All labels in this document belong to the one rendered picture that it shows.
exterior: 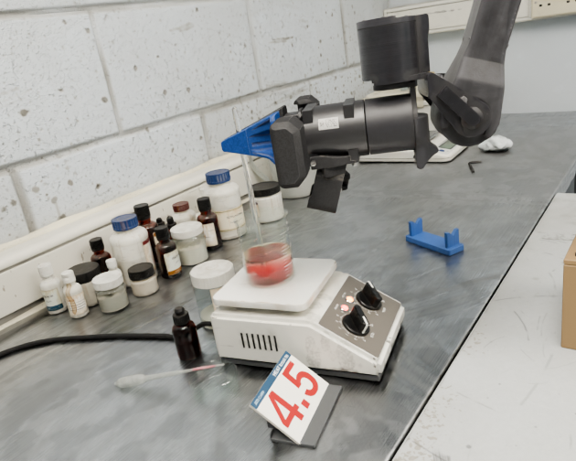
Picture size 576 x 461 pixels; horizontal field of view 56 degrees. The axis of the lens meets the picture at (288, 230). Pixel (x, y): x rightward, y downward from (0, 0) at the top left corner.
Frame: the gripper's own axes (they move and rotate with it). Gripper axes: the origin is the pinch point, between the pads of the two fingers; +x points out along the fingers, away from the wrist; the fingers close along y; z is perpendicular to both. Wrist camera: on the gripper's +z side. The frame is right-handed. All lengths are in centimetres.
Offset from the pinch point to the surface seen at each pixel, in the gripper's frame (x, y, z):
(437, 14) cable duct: -33, 138, -8
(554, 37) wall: -66, 128, 4
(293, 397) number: -2.6, -12.7, 23.5
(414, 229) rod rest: -17.0, 30.4, 23.7
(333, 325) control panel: -6.6, -5.6, 19.8
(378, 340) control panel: -11.2, -5.0, 22.4
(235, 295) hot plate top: 4.6, -3.0, 16.8
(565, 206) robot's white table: -44, 41, 26
